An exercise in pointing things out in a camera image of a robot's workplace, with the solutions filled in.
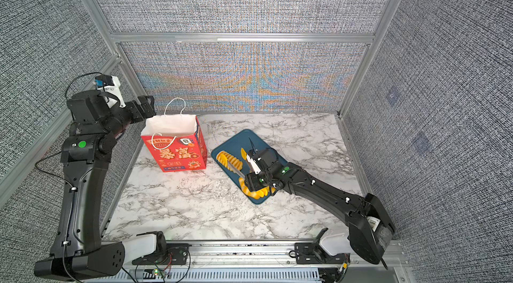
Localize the yellow metal tongs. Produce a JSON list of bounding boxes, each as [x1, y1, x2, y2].
[[234, 148, 279, 200]]

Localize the long ridged bread loaf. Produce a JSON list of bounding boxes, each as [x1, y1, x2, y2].
[[216, 151, 243, 172]]

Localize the red paper gift bag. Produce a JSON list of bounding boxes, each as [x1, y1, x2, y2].
[[140, 97, 208, 172]]

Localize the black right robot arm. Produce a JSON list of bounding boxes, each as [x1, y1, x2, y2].
[[241, 148, 396, 264]]

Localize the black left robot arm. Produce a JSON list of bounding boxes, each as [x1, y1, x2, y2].
[[34, 90, 167, 282]]

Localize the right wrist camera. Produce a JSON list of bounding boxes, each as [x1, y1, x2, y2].
[[245, 138, 261, 175]]

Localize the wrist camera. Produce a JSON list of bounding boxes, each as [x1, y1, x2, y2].
[[95, 75, 126, 108], [245, 138, 261, 175]]

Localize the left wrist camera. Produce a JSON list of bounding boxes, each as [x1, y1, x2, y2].
[[95, 75, 126, 108]]

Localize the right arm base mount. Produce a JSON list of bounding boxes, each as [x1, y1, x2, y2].
[[289, 228, 352, 265]]

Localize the aluminium front rail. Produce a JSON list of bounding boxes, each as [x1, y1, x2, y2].
[[99, 239, 415, 282]]

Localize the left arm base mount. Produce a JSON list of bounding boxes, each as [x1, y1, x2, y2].
[[132, 231, 190, 266]]

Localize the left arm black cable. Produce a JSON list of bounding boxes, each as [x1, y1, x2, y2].
[[33, 71, 105, 283]]

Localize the aluminium enclosure frame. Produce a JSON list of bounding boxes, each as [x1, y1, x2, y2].
[[0, 0, 422, 244]]

